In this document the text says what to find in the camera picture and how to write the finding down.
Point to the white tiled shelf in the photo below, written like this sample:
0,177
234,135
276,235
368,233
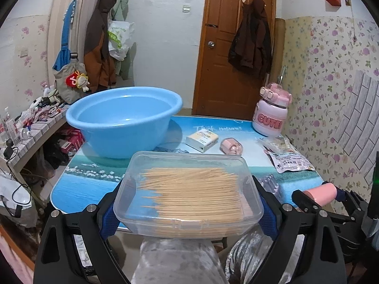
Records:
35,137

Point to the red yellow plush toy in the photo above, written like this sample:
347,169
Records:
80,81

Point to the thin metal rod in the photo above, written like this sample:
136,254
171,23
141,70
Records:
282,75

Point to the brown wooden door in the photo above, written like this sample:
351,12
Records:
219,74

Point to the white wall socket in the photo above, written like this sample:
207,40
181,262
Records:
23,52

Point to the pale wardrobe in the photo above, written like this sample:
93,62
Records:
83,6

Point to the small pink case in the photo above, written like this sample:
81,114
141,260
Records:
231,146

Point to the pink cylinder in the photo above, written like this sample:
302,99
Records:
322,193

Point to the red cardboard box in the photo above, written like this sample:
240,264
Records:
74,139

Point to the white green plastic bag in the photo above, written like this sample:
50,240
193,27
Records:
118,47

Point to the brown orange jacket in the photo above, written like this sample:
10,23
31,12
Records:
97,50

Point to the grey cloth bag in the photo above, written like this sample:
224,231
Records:
65,93

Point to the clear plastic toothpick box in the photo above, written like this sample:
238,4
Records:
189,189

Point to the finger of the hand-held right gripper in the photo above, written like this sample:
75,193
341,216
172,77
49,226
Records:
342,195
302,201

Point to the blue plastic basin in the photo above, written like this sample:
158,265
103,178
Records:
124,115

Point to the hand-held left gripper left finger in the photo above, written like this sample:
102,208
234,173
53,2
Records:
108,222

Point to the metal door knob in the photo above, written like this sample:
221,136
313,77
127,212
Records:
210,44

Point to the white crumpled bag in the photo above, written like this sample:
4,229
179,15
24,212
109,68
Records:
11,195

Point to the pale green coat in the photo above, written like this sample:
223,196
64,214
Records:
120,6

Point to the pink white water bottle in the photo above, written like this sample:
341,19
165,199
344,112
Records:
269,118

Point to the white printed snack packet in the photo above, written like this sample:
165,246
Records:
288,161

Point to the dark brown jacket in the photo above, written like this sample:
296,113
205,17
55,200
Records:
251,47

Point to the yellow white tissue pack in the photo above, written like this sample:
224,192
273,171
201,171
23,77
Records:
202,139

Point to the white light switch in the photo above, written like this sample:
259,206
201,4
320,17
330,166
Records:
186,9

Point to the grey velvet pants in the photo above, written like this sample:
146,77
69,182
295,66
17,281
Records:
177,260

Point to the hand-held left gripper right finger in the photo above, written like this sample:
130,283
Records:
269,222

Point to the blue bag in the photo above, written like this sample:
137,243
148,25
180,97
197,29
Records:
63,50

